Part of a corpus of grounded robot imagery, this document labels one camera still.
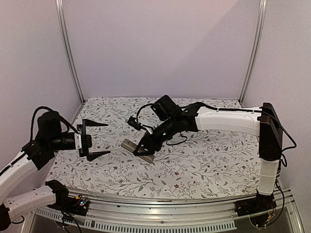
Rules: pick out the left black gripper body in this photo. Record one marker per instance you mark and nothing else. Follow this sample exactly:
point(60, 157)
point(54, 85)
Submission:
point(81, 128)

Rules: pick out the right aluminium frame post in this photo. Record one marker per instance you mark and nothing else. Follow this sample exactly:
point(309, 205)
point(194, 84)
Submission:
point(254, 51)

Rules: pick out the front aluminium rail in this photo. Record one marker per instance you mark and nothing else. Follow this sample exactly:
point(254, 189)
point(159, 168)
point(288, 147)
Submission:
point(118, 214)

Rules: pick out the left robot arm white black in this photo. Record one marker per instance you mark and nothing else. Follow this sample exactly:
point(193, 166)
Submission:
point(54, 134)

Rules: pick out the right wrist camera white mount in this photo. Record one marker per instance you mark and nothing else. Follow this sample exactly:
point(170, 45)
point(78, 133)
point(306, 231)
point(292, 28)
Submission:
point(133, 122)

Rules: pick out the floral patterned table mat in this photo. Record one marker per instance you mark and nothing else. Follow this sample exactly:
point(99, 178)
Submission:
point(202, 165)

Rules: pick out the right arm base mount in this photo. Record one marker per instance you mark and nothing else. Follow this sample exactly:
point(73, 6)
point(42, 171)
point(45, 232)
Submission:
point(254, 205)

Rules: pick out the aluminium frame post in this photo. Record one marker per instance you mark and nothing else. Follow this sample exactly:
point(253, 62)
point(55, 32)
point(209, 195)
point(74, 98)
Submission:
point(254, 51)
point(68, 53)

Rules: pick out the left aluminium frame post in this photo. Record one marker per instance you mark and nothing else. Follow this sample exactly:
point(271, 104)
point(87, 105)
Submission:
point(68, 53)

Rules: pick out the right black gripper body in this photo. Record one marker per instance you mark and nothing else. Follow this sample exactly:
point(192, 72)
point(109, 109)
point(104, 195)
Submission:
point(159, 142)

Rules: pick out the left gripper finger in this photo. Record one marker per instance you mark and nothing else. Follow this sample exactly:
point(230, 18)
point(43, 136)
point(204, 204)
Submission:
point(90, 123)
point(94, 155)

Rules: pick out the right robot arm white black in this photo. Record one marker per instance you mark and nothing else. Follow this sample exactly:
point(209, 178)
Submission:
point(262, 122)

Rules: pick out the white remote control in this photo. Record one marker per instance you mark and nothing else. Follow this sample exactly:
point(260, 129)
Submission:
point(130, 146)

